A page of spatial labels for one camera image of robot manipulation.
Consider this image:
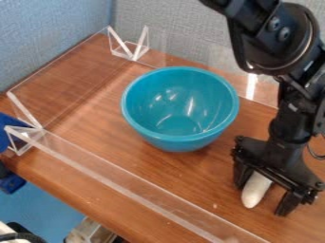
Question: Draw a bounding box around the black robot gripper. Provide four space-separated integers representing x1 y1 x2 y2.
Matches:
232 136 324 216

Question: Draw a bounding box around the clear bracket under table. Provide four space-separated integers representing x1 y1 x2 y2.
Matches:
64 217 116 243

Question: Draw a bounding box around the clear acrylic back barrier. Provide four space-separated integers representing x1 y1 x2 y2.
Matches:
107 26 278 107

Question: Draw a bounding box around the clear acrylic front barrier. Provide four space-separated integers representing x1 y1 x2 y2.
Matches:
5 125 268 243

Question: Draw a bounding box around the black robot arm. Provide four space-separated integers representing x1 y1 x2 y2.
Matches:
199 0 325 216

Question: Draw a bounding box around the clear acrylic barrier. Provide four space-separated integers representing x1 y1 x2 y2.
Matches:
5 125 268 243
5 26 112 130
107 26 278 107

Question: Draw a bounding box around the clear acrylic left barrier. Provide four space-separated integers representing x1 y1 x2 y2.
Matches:
5 26 112 130

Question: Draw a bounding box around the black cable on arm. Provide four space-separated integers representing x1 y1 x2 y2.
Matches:
306 141 325 160

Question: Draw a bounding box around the white toy mushroom brown cap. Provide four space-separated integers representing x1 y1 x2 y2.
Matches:
241 172 272 209

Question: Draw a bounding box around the blue plastic bowl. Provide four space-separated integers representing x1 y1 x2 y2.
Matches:
120 66 240 152

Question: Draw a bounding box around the black and white object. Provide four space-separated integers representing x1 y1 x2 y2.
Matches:
0 221 47 243

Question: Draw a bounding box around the blue clamp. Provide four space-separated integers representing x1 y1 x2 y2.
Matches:
0 112 28 195

